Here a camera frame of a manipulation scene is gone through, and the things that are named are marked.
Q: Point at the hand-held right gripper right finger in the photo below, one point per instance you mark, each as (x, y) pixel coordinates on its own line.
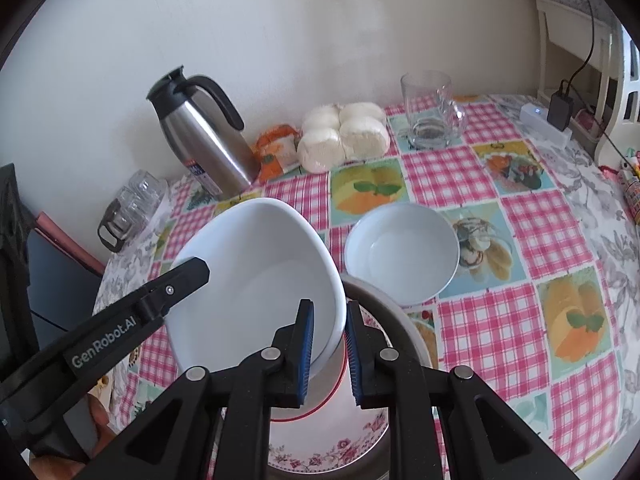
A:
(354, 355)

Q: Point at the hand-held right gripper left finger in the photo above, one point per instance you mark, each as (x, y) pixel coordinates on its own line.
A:
(304, 355)

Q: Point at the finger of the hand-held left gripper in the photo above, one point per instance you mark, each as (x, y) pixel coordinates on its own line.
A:
(177, 285)

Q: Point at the white strawberry print bowl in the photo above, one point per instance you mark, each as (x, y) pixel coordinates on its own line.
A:
(325, 385)

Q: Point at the small white bowl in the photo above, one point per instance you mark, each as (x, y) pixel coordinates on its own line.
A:
(250, 270)

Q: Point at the white floral plate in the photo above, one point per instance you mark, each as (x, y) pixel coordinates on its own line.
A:
(330, 440)

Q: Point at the person's left hand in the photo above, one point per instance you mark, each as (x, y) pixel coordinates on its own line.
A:
(102, 422)

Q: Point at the black rack of small glasses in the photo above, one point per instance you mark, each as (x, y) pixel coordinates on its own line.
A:
(130, 205)

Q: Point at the light blue bowl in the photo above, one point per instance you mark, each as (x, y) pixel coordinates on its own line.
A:
(400, 250)

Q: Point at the stainless steel thermos jug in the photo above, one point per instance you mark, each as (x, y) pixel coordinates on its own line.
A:
(210, 145)

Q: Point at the orange snack packet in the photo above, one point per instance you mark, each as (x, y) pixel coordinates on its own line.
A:
(275, 155)

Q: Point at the pack of white steamed buns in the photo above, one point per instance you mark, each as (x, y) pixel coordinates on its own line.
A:
(345, 135)

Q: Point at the pink checked fruit tablecloth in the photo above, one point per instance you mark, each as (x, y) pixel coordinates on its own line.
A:
(540, 225)

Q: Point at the clear glass mug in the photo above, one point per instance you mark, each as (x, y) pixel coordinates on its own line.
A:
(425, 130)

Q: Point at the white power strip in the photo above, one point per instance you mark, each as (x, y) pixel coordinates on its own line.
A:
(532, 115)

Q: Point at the black charger plug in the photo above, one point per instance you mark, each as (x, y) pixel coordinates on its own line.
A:
(560, 107)

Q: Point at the colourful patterned tube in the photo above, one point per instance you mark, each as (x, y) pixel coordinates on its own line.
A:
(632, 185)

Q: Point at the cream white shelf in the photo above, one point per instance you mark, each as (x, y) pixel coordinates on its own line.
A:
(612, 85)

